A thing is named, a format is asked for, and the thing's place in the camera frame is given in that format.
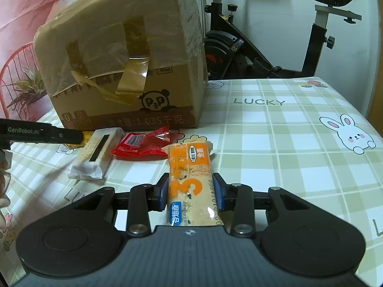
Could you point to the clear-wrapped beige cracker packet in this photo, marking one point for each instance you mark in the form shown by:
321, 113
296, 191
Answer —
92, 158

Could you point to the black exercise bike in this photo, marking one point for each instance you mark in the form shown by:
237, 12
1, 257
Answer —
221, 44

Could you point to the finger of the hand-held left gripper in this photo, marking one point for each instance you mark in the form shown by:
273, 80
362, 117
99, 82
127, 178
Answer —
70, 136

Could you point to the person's left hand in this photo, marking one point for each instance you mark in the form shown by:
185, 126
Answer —
4, 182

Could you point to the yellow snack packet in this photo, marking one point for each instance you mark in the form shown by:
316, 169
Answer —
86, 137

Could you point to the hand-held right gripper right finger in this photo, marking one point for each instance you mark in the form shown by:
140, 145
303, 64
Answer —
218, 192

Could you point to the brown cardboard box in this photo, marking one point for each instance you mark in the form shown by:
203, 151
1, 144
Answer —
167, 95

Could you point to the green checked cartoon tablecloth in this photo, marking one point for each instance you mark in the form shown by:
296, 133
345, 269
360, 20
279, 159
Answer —
269, 143

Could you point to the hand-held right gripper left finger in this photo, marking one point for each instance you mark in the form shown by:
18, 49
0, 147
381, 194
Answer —
164, 192

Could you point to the orange cream cracker packet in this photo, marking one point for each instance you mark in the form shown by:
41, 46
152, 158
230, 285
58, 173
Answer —
190, 182

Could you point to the red snack packet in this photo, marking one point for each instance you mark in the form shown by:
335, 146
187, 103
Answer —
139, 143

